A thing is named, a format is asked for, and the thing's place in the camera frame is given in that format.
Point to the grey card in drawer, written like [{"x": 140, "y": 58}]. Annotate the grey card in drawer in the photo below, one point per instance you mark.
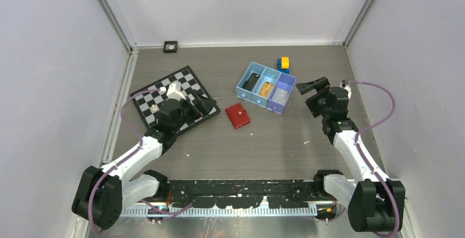
[{"x": 280, "y": 96}]

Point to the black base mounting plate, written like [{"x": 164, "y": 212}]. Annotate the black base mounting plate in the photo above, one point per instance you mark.
[{"x": 242, "y": 193}]

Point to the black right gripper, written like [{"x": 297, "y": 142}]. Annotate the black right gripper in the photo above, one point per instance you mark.
[{"x": 319, "y": 85}]

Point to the orange card in drawer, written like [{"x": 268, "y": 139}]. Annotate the orange card in drawer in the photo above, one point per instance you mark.
[{"x": 266, "y": 89}]

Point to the black square wall socket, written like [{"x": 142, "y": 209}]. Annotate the black square wall socket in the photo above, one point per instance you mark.
[{"x": 170, "y": 47}]

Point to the blue orange toy block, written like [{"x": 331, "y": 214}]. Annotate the blue orange toy block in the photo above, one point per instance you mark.
[{"x": 283, "y": 64}]

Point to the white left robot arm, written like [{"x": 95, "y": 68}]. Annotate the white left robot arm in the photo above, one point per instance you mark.
[{"x": 103, "y": 193}]

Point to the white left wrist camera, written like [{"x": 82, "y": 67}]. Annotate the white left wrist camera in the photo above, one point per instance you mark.
[{"x": 174, "y": 91}]

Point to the black card in drawer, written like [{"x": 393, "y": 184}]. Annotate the black card in drawer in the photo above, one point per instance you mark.
[{"x": 250, "y": 83}]

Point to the red leather card holder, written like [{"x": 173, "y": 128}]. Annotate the red leather card holder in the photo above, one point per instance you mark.
[{"x": 237, "y": 115}]

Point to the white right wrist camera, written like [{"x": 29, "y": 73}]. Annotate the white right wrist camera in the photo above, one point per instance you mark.
[{"x": 345, "y": 85}]

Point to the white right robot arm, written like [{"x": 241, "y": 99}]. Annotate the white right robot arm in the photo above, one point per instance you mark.
[{"x": 373, "y": 201}]

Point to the purple drawer box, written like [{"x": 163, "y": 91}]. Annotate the purple drawer box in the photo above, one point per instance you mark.
[{"x": 287, "y": 82}]

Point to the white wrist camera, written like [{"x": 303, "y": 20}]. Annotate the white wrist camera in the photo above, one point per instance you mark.
[
  {"x": 345, "y": 85},
  {"x": 174, "y": 91}
]

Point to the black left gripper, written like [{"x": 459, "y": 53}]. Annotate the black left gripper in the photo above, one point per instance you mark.
[{"x": 195, "y": 112}]

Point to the light blue left drawer box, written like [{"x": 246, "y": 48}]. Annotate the light blue left drawer box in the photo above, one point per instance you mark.
[{"x": 253, "y": 67}]

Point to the black white chessboard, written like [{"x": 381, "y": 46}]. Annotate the black white chessboard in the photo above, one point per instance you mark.
[{"x": 155, "y": 93}]

